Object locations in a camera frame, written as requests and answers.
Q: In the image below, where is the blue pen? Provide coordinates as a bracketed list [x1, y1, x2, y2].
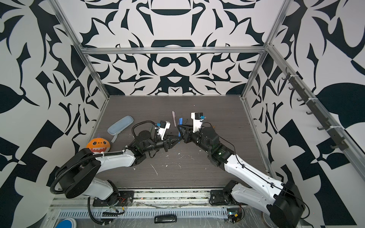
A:
[177, 118, 183, 137]

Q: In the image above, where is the pink fountain pen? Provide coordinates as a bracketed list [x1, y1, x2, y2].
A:
[172, 111, 177, 127]

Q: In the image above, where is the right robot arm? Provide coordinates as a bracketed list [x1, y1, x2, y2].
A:
[178, 125, 307, 228]

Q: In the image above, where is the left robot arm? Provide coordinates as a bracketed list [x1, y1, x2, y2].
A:
[50, 120, 182, 204]

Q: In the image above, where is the light blue pencil case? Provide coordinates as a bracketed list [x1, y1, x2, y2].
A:
[107, 116, 134, 136]

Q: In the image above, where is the orange shark plush toy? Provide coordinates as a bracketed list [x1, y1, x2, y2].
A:
[86, 138, 111, 153]

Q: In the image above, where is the black rectangular device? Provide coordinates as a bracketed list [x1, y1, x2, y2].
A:
[154, 215, 177, 224]

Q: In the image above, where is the blue round lid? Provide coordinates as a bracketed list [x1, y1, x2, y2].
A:
[55, 218, 77, 228]

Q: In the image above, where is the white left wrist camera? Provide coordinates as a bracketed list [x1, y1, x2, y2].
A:
[155, 121, 171, 140]

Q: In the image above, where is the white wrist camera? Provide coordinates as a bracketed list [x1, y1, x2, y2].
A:
[155, 121, 171, 140]
[191, 112, 205, 133]

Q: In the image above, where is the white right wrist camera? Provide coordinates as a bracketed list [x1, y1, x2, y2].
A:
[191, 112, 205, 133]

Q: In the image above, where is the wall hook rail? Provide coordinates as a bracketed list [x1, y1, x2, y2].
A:
[283, 73, 349, 151]

